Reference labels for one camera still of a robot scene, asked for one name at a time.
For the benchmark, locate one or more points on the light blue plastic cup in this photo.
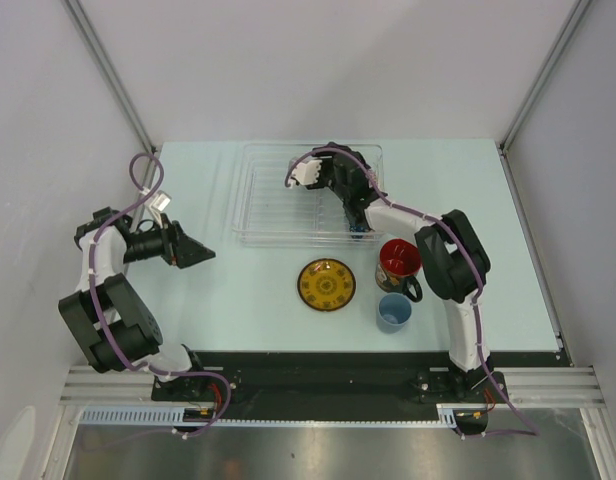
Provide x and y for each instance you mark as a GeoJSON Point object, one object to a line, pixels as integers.
{"type": "Point", "coordinates": [393, 312]}

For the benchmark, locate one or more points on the light blue cable duct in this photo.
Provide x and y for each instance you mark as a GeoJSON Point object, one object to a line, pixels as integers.
{"type": "Point", "coordinates": [181, 417]}

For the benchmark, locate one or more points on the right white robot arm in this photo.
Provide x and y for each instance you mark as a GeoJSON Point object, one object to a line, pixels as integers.
{"type": "Point", "coordinates": [454, 261]}

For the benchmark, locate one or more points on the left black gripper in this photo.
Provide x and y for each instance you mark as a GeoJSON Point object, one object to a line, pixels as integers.
{"type": "Point", "coordinates": [179, 248]}

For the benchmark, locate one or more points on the left aluminium frame post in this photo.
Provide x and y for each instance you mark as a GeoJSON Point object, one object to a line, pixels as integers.
{"type": "Point", "coordinates": [104, 64]}

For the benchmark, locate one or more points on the clear plastic dish rack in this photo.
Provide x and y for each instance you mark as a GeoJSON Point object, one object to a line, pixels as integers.
{"type": "Point", "coordinates": [266, 213]}

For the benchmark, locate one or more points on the red interior dark mug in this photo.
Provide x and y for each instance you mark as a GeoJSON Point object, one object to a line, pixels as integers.
{"type": "Point", "coordinates": [399, 263]}

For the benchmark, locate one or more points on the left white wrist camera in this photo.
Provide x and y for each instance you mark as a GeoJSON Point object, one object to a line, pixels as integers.
{"type": "Point", "coordinates": [156, 203]}

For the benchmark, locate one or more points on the blue triangle patterned bowl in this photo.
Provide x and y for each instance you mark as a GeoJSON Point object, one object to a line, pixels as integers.
{"type": "Point", "coordinates": [358, 231]}

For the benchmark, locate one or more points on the yellow brown round saucer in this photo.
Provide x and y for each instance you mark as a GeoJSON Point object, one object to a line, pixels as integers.
{"type": "Point", "coordinates": [326, 285]}

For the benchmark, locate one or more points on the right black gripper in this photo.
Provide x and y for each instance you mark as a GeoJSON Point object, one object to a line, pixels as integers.
{"type": "Point", "coordinates": [326, 163]}

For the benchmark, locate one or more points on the aluminium front rail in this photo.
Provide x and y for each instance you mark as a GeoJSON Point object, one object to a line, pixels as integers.
{"type": "Point", "coordinates": [558, 387]}

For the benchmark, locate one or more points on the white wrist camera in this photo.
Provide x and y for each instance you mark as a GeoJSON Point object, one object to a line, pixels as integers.
{"type": "Point", "coordinates": [156, 203]}
{"type": "Point", "coordinates": [305, 173]}

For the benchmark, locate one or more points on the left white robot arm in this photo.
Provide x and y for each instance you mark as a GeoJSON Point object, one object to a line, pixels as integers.
{"type": "Point", "coordinates": [110, 322]}

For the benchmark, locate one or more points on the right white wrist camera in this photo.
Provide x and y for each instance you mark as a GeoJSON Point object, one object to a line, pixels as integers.
{"type": "Point", "coordinates": [305, 173]}

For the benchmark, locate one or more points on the aluminium frame post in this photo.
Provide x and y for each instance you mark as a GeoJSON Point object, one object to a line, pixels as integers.
{"type": "Point", "coordinates": [104, 64]}
{"type": "Point", "coordinates": [548, 67]}

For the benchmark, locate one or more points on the right aluminium frame post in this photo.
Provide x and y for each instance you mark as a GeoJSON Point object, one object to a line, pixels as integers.
{"type": "Point", "coordinates": [548, 67]}

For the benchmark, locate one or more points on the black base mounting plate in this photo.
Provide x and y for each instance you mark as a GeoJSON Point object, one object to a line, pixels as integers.
{"type": "Point", "coordinates": [331, 387]}

